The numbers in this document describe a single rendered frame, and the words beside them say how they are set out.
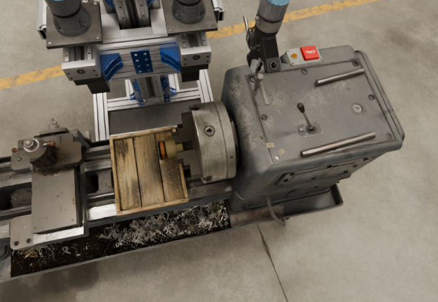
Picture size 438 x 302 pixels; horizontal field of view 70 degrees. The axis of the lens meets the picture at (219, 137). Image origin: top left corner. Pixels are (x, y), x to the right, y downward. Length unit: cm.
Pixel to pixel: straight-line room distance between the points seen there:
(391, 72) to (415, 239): 144
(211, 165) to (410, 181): 200
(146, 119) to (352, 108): 147
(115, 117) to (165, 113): 35
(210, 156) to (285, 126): 29
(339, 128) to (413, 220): 167
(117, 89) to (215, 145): 146
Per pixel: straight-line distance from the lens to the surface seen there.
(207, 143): 109
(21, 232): 151
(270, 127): 111
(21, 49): 318
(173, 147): 120
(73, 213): 136
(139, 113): 231
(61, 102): 276
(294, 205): 181
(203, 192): 141
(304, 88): 123
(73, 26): 146
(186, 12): 143
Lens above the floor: 224
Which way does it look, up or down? 67 degrees down
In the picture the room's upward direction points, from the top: 11 degrees clockwise
